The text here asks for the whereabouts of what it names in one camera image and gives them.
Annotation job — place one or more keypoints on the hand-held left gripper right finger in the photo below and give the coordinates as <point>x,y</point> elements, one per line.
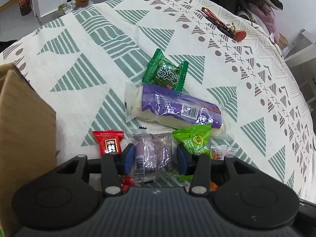
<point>181,159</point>

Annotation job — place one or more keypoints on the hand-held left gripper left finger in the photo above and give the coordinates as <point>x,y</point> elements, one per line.
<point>129,158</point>

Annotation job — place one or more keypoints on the clear purple snack packet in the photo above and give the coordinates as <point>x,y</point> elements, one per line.
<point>153,153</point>

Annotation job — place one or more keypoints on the light green snack packet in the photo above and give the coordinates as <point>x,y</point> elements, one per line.
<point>195,138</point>

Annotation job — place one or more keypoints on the orange red snack packet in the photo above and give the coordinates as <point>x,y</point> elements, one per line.
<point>222,153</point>

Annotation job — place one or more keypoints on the purple roll packet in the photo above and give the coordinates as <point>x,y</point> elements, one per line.
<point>172,106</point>

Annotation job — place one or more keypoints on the dark green snack packet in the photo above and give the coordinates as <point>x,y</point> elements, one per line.
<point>165,74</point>

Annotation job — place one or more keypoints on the cardboard box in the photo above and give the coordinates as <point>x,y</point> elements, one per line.
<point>24,128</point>

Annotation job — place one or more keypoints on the patterned bed blanket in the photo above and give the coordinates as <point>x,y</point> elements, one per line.
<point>98,42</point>

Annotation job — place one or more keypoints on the red round stamp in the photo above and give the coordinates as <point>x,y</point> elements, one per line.
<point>240,35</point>

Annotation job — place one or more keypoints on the red scissors and keys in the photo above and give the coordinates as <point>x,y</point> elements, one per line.
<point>212,17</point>

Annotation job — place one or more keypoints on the wicker basket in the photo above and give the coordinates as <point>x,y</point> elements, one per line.
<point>283,42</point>

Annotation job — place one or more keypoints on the white desk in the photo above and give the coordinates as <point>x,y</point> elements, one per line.
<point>303,54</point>

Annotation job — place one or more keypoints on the pink cloth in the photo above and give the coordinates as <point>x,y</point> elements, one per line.
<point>269,17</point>

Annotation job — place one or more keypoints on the cola bottle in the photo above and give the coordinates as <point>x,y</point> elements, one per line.
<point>24,1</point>

